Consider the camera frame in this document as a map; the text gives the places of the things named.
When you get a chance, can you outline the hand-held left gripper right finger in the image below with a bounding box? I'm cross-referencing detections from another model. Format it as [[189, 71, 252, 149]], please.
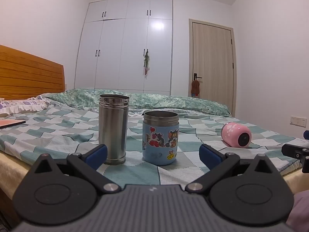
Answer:
[[185, 144, 282, 194]]

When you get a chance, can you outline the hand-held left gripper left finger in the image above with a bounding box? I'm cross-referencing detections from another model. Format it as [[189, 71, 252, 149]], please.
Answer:
[[28, 144, 121, 194]]

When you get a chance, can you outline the pink cup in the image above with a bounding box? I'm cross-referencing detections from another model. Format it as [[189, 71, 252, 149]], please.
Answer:
[[222, 122, 252, 148]]

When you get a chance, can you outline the tall stainless steel cup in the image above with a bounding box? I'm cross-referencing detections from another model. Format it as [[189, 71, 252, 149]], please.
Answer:
[[98, 94, 130, 165]]

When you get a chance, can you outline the blue cartoon sticker cup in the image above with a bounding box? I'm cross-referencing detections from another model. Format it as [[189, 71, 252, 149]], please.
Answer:
[[142, 110, 180, 166]]

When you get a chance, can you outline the checked bed sheet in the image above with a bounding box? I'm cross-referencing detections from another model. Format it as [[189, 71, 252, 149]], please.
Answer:
[[0, 106, 309, 184]]

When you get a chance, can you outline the person's pink clothing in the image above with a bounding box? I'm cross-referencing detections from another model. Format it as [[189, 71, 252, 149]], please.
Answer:
[[285, 190, 309, 232]]

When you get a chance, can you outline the green floral duvet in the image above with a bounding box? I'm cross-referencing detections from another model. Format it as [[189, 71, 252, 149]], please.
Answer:
[[44, 88, 231, 118]]

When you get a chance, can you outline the brown hanging pouch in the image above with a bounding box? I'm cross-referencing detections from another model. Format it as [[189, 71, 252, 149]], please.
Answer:
[[191, 79, 201, 98]]

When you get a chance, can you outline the cream mattress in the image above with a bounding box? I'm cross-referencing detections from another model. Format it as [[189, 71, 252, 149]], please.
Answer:
[[0, 150, 309, 200]]

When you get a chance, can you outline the purple floral pillow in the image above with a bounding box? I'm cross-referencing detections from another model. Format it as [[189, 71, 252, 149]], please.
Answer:
[[0, 97, 53, 119]]

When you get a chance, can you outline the light wooden door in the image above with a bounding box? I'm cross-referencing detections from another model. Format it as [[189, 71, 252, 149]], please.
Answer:
[[188, 18, 236, 117]]

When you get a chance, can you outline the flat red tablet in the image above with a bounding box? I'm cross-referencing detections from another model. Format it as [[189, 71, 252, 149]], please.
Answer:
[[0, 119, 26, 130]]

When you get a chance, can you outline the wooden headboard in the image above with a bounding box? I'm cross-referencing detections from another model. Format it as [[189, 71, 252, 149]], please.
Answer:
[[0, 44, 66, 101]]

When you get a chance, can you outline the green hanging ornament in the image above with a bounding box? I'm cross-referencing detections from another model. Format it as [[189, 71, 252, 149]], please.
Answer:
[[143, 49, 151, 78]]

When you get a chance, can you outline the white wardrobe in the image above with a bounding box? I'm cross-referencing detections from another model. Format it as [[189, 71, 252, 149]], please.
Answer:
[[74, 0, 173, 96]]

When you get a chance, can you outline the white wall socket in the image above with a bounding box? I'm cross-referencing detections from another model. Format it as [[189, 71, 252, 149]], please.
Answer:
[[290, 116, 307, 127]]

